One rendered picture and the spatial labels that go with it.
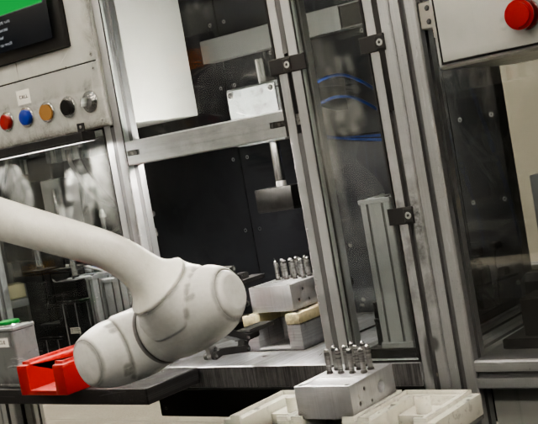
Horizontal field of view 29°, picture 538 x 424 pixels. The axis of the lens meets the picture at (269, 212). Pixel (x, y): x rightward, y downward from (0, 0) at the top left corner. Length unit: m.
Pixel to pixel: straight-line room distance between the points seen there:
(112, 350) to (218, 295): 0.20
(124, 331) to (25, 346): 0.54
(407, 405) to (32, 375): 0.74
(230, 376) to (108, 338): 0.38
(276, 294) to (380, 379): 0.42
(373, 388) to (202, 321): 0.27
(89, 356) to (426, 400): 0.49
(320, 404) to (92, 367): 0.34
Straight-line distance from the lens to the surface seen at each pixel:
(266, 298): 1.95
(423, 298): 1.65
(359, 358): 1.56
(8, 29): 2.12
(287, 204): 1.97
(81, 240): 1.49
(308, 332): 1.93
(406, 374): 1.69
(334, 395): 1.52
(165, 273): 1.50
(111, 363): 1.57
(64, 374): 1.91
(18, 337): 2.08
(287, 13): 1.72
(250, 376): 1.87
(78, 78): 2.02
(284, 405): 1.71
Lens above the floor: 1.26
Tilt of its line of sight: 3 degrees down
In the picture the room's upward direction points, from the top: 10 degrees counter-clockwise
